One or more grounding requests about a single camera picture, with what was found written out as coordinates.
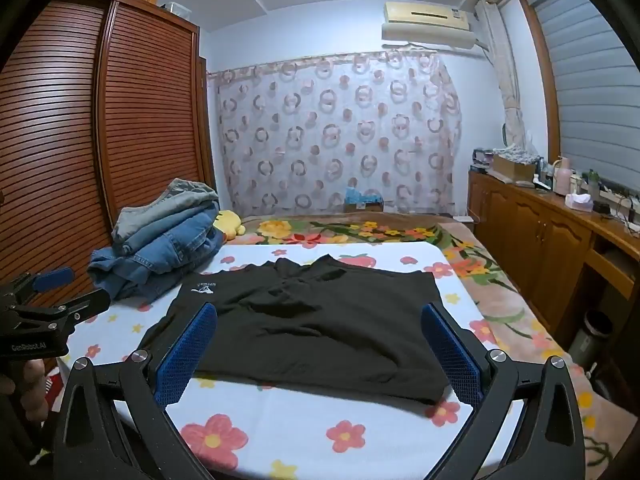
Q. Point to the open cardboard box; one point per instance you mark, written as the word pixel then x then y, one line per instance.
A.
pixel 512 167

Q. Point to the circle patterned curtain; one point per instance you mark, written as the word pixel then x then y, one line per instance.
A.
pixel 340 135

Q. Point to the wooden low cabinet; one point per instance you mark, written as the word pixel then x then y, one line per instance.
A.
pixel 530 240

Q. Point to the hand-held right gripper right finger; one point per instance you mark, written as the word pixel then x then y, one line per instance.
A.
pixel 452 360

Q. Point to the yellow plush toy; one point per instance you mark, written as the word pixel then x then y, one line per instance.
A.
pixel 229 222

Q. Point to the grey trash can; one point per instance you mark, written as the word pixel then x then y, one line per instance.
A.
pixel 590 337

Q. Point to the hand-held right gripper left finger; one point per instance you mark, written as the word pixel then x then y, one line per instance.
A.
pixel 185 355

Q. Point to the pink bottle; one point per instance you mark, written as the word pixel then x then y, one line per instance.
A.
pixel 562 177

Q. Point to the white floral strawberry sheet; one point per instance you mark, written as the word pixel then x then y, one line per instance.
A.
pixel 310 440

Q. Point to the wall air conditioner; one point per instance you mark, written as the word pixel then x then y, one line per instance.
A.
pixel 430 22

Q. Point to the blue packets box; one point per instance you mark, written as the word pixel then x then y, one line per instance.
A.
pixel 364 200

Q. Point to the grey folded pants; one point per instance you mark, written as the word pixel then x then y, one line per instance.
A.
pixel 160 205

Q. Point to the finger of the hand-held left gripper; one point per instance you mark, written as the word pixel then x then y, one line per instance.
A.
pixel 75 310
pixel 52 280

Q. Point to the person's left forearm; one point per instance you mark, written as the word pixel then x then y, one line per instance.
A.
pixel 15 440

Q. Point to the blue folded jeans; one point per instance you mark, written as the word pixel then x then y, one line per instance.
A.
pixel 165 255

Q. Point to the grey window blind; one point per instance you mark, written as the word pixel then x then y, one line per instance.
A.
pixel 590 85

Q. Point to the brown floral blanket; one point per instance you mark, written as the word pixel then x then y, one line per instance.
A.
pixel 505 285

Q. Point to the black pants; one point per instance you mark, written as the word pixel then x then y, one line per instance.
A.
pixel 310 325

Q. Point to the red white printed cloth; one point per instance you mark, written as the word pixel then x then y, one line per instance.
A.
pixel 56 382

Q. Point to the pink tissue box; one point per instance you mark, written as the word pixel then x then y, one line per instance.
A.
pixel 579 203

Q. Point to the tied pale drape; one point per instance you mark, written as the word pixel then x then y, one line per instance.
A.
pixel 505 75

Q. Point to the person's left hand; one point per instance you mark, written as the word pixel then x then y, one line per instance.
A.
pixel 27 377

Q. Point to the white storage box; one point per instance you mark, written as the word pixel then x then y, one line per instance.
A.
pixel 180 8

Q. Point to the wooden slatted wardrobe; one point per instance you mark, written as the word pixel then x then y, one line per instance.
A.
pixel 75 135

